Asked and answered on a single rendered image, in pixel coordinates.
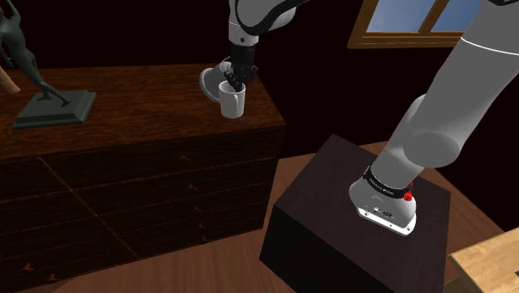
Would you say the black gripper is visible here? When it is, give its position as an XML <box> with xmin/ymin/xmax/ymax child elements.
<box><xmin>224</xmin><ymin>42</ymin><xmax>259</xmax><ymax>92</ymax></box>

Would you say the white mug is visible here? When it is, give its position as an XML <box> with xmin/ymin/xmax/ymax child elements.
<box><xmin>217</xmin><ymin>79</ymin><xmax>247</xmax><ymax>120</ymax></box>

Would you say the white bowl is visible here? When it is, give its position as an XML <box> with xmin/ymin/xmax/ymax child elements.
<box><xmin>199</xmin><ymin>57</ymin><xmax>235</xmax><ymax>104</ymax></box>

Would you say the dark wooden chest of drawers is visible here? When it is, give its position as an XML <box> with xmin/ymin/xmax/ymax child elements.
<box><xmin>0</xmin><ymin>62</ymin><xmax>287</xmax><ymax>293</ymax></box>

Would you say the dark robot stand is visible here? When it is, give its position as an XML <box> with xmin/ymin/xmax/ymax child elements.
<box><xmin>259</xmin><ymin>133</ymin><xmax>452</xmax><ymax>293</ymax></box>

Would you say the wooden framed window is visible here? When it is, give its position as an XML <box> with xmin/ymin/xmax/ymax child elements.
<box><xmin>347</xmin><ymin>0</ymin><xmax>483</xmax><ymax>50</ymax></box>

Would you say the dark green human figure statue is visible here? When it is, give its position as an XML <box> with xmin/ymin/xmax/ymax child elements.
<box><xmin>0</xmin><ymin>0</ymin><xmax>97</xmax><ymax>131</ymax></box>

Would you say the tan wooden stick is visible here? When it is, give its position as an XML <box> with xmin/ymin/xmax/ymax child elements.
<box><xmin>0</xmin><ymin>66</ymin><xmax>22</xmax><ymax>96</ymax></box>

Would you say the light wooden table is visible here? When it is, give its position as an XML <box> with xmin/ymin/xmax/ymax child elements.
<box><xmin>447</xmin><ymin>226</ymin><xmax>519</xmax><ymax>293</ymax></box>

